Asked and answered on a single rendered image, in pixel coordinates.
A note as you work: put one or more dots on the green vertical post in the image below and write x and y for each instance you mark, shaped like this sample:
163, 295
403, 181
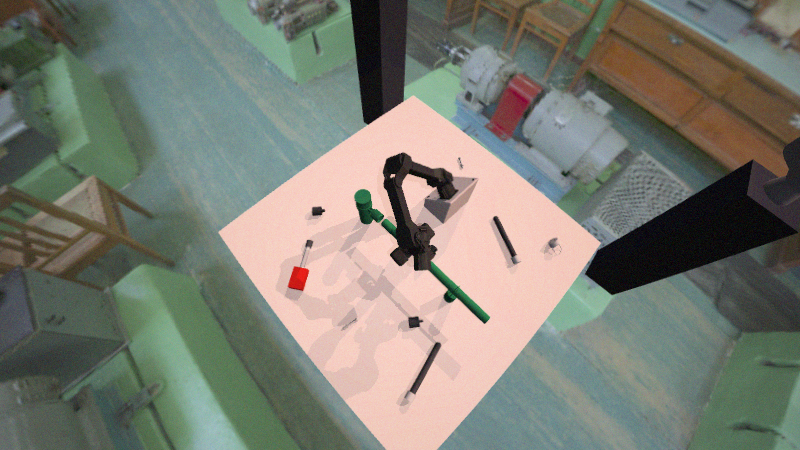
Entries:
362, 198

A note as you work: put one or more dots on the green cylindrical rail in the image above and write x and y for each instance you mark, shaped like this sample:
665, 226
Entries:
449, 284

